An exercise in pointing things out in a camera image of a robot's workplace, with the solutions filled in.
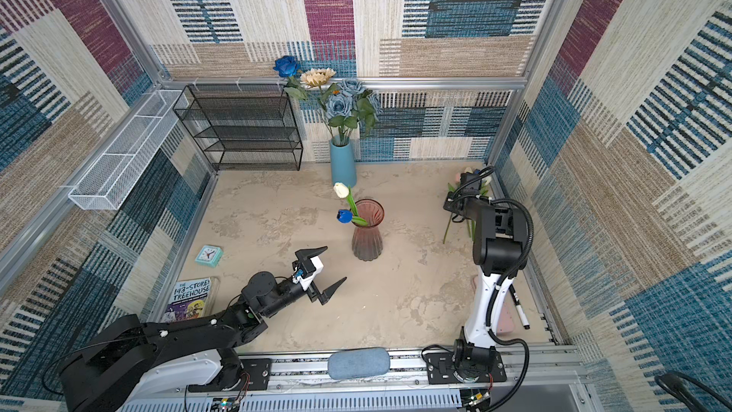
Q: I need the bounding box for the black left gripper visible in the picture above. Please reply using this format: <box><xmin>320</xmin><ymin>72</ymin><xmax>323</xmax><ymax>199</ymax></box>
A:
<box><xmin>261</xmin><ymin>247</ymin><xmax>344</xmax><ymax>320</ymax></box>

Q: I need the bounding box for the red ribbed glass vase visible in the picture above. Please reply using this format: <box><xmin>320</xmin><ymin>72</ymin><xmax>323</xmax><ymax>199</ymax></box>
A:
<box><xmin>352</xmin><ymin>198</ymin><xmax>385</xmax><ymax>261</ymax></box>

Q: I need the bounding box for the blue tulip stem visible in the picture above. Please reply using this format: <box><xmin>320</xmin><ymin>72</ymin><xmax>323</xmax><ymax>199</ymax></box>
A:
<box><xmin>337</xmin><ymin>209</ymin><xmax>370</xmax><ymax>227</ymax></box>

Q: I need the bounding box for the light blue cylindrical vase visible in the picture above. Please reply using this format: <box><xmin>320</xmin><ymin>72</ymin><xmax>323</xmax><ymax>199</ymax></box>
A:
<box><xmin>330</xmin><ymin>137</ymin><xmax>358</xmax><ymax>188</ymax></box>

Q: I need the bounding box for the pale blue rose bouquet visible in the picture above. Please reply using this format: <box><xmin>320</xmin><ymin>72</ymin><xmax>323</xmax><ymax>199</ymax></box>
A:
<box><xmin>318</xmin><ymin>79</ymin><xmax>383</xmax><ymax>147</ymax></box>

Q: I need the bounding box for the cream sunflower with stem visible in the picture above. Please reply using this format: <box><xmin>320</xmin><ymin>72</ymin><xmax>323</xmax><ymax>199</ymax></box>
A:
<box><xmin>299</xmin><ymin>68</ymin><xmax>336</xmax><ymax>89</ymax></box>

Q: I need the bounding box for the dark blue rose stem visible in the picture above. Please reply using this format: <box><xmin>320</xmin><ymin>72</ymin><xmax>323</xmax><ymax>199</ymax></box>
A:
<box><xmin>274</xmin><ymin>55</ymin><xmax>308</xmax><ymax>100</ymax></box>

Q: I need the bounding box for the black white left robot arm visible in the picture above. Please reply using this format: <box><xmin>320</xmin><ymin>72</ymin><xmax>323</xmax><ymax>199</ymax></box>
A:
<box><xmin>57</xmin><ymin>247</ymin><xmax>339</xmax><ymax>411</ymax></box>

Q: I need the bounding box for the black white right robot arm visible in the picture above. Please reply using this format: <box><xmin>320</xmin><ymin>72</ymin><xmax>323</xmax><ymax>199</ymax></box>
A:
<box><xmin>443</xmin><ymin>166</ymin><xmax>535</xmax><ymax>383</ymax></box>

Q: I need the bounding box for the colourful tulip bunch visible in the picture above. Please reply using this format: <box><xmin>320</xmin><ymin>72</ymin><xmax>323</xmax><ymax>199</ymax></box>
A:
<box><xmin>442</xmin><ymin>166</ymin><xmax>493</xmax><ymax>243</ymax></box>

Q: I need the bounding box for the blue grey cushion pad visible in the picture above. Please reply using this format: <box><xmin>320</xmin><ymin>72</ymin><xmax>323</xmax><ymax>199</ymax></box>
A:
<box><xmin>327</xmin><ymin>347</ymin><xmax>391</xmax><ymax>381</ymax></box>

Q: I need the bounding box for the teal small alarm clock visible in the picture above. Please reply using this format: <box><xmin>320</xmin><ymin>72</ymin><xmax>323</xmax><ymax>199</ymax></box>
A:
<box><xmin>194</xmin><ymin>245</ymin><xmax>223</xmax><ymax>268</ymax></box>

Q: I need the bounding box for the pink pencil case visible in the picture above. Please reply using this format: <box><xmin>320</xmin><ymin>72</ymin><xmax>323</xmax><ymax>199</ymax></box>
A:
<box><xmin>472</xmin><ymin>275</ymin><xmax>515</xmax><ymax>336</ymax></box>

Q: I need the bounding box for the treehouse paperback book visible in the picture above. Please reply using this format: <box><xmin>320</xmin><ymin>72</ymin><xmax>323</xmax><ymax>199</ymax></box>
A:
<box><xmin>160</xmin><ymin>277</ymin><xmax>215</xmax><ymax>322</ymax></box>

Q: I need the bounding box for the black white marker pen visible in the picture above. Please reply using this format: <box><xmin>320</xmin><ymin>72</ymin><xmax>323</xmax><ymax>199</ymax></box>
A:
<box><xmin>509</xmin><ymin>284</ymin><xmax>531</xmax><ymax>330</ymax></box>

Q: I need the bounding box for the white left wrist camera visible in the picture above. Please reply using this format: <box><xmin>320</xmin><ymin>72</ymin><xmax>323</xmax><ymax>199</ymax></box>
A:
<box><xmin>292</xmin><ymin>257</ymin><xmax>323</xmax><ymax>291</ymax></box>

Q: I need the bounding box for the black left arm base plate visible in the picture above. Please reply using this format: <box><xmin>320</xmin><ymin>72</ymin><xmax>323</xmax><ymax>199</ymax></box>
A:
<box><xmin>218</xmin><ymin>358</ymin><xmax>273</xmax><ymax>394</ymax></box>

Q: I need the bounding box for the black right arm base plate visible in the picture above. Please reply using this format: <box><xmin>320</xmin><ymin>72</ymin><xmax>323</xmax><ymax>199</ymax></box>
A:
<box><xmin>421</xmin><ymin>351</ymin><xmax>508</xmax><ymax>385</ymax></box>

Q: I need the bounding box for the black wire shelf rack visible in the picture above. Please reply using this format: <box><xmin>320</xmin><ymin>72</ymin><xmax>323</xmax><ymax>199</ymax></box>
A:
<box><xmin>173</xmin><ymin>84</ymin><xmax>303</xmax><ymax>171</ymax></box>

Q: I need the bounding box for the white wire mesh basket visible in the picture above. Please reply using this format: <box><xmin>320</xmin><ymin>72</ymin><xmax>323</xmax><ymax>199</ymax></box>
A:
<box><xmin>68</xmin><ymin>90</ymin><xmax>181</xmax><ymax>211</ymax></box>

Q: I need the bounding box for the black cable at corner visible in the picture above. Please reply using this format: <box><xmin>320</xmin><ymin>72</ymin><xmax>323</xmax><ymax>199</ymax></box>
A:
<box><xmin>654</xmin><ymin>370</ymin><xmax>732</xmax><ymax>412</ymax></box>

